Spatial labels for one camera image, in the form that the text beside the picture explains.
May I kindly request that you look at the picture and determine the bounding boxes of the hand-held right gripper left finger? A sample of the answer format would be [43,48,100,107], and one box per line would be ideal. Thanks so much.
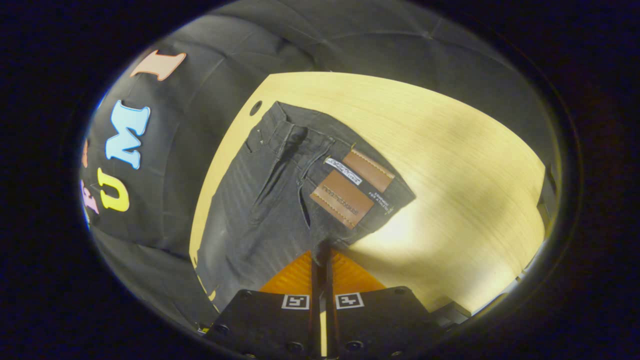
[205,249,318,359]

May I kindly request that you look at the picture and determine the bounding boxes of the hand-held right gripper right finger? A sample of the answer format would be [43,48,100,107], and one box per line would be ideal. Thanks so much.
[326,249,444,359]

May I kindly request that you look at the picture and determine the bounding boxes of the black jeans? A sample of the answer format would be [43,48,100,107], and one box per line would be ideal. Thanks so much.
[192,100,417,316]

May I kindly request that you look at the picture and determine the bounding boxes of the black backdrop cloth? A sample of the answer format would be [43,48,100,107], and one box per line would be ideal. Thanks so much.
[79,0,557,332]

